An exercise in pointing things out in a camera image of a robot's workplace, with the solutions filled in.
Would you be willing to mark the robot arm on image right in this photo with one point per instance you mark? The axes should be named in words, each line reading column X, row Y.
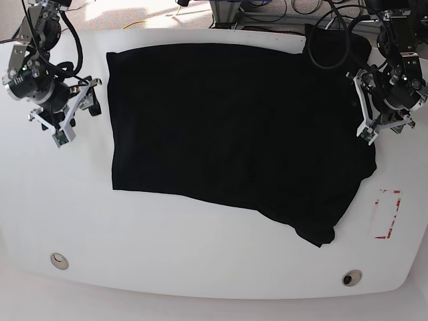
column 401, row 22

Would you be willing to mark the black t-shirt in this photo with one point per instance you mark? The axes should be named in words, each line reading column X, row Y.
column 244, row 127

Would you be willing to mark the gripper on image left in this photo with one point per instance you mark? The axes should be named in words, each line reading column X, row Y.
column 53, row 101

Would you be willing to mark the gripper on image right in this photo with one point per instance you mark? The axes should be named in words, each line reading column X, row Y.
column 386, row 99

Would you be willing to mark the aluminium frame rail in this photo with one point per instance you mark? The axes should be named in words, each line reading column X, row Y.
column 282, row 16

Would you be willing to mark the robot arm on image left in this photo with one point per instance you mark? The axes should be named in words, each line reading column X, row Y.
column 30, row 73

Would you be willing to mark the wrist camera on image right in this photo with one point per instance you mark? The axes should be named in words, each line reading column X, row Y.
column 368, row 134

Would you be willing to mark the white table grommet left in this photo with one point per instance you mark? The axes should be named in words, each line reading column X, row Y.
column 59, row 261

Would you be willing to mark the table grommet hole right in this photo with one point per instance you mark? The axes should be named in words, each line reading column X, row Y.
column 352, row 278

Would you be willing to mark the red tape rectangle marking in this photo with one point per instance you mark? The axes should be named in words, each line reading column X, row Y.
column 385, row 212

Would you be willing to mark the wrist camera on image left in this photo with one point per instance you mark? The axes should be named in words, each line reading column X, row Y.
column 63, row 137

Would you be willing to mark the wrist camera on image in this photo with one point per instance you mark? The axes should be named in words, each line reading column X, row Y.
column 368, row 134
column 63, row 137

